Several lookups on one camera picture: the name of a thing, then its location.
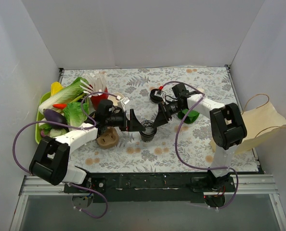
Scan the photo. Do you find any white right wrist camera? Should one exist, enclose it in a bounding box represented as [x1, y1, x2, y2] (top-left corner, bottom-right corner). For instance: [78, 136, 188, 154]
[154, 86, 166, 101]

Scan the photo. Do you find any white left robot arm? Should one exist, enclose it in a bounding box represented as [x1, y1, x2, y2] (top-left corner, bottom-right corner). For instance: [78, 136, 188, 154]
[29, 100, 145, 193]

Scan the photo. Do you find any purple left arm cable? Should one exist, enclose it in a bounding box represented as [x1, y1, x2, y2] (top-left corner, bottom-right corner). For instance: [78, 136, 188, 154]
[12, 92, 121, 219]

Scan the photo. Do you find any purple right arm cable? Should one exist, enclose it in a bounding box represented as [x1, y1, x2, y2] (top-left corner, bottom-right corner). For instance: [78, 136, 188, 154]
[161, 81, 240, 210]

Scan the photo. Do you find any red chili pepper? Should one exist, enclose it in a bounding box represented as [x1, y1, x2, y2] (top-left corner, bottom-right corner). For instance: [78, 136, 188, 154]
[52, 103, 67, 110]

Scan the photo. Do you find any black coffee lid stack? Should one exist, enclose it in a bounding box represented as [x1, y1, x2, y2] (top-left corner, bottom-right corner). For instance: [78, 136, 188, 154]
[150, 89, 166, 103]

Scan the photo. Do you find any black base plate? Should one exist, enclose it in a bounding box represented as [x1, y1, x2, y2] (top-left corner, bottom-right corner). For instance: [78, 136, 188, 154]
[64, 172, 235, 203]

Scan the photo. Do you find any red ribbed cup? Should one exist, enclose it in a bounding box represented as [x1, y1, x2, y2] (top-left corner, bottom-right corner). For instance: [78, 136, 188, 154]
[90, 93, 108, 110]

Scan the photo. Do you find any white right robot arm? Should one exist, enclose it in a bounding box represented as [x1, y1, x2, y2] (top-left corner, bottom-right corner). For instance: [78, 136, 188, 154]
[151, 81, 247, 191]

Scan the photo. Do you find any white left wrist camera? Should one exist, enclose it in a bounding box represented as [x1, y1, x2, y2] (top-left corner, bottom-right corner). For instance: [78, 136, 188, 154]
[117, 97, 130, 111]

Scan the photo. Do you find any white paper cup stack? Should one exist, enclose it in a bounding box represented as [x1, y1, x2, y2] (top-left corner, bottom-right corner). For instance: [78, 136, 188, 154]
[107, 92, 124, 106]

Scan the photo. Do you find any brown cardboard cup carrier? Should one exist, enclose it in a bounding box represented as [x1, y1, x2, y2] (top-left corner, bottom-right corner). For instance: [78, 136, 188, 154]
[96, 127, 119, 149]

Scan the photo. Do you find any yellow pepper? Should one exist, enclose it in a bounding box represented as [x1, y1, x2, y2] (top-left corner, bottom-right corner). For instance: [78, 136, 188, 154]
[51, 82, 63, 95]

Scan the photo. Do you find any green white bok choy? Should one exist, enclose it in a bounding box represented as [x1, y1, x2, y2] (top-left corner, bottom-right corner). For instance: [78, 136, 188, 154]
[177, 88, 206, 125]

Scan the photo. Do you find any purple eggplant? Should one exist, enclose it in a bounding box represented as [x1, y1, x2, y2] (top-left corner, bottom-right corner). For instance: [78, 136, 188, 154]
[43, 109, 67, 125]

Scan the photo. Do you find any green lettuce leaf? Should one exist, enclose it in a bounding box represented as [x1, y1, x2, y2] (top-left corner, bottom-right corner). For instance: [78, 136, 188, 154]
[63, 102, 89, 127]

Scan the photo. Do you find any green plastic tray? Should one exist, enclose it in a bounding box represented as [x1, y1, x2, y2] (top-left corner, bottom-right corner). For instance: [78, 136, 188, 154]
[35, 92, 51, 144]

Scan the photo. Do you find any brown paper bag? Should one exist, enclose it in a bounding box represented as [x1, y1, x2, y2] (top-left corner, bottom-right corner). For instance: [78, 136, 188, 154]
[209, 93, 286, 156]

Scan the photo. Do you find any floral patterned table mat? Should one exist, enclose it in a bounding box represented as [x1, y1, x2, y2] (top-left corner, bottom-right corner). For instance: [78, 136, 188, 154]
[60, 66, 236, 173]

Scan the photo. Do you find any aluminium frame rail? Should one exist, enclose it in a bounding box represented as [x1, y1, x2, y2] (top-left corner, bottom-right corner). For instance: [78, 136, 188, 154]
[11, 173, 286, 231]

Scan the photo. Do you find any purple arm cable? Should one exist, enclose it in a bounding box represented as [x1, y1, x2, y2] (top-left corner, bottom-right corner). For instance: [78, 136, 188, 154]
[161, 81, 240, 210]
[12, 92, 121, 219]

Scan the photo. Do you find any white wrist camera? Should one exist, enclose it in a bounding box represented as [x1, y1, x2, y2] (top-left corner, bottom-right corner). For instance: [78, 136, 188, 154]
[117, 97, 130, 111]
[154, 86, 166, 101]

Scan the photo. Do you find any large napa cabbage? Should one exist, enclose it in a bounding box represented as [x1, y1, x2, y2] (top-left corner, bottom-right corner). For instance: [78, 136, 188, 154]
[38, 77, 89, 114]

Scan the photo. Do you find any black sleeved paper cup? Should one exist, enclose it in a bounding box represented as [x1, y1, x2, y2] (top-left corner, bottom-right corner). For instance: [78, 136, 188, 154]
[140, 130, 156, 142]

